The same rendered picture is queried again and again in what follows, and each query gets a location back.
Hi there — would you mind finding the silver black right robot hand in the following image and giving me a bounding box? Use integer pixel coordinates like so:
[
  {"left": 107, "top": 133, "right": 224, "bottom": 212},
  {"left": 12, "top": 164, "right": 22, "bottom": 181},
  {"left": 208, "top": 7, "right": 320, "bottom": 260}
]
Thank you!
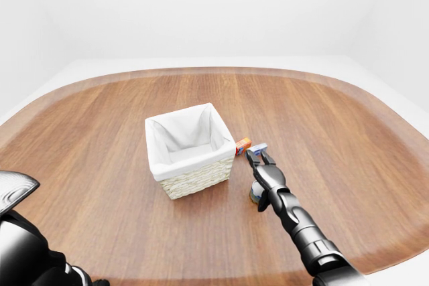
[{"left": 245, "top": 149, "right": 289, "bottom": 213}]

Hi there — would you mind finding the white lined wicker basket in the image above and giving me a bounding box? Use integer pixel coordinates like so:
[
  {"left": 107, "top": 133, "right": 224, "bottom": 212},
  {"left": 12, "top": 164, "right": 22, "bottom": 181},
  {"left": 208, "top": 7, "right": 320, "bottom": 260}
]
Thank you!
[{"left": 144, "top": 101, "right": 237, "bottom": 201}]

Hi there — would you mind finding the small blue white box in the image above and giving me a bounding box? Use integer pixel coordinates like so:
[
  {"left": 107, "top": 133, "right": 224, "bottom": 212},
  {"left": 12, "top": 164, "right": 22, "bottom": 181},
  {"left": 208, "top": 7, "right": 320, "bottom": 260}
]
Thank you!
[{"left": 246, "top": 143, "right": 269, "bottom": 156}]

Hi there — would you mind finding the small orange food box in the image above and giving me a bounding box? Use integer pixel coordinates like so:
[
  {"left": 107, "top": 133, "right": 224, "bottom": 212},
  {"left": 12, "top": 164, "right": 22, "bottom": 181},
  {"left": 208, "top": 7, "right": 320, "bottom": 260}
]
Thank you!
[{"left": 235, "top": 136, "right": 253, "bottom": 157}]

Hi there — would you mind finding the soup can, blue white label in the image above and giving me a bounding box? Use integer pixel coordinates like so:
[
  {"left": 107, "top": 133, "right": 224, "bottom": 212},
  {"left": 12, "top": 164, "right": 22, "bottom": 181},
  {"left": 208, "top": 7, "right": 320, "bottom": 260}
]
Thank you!
[{"left": 250, "top": 180, "right": 265, "bottom": 204}]

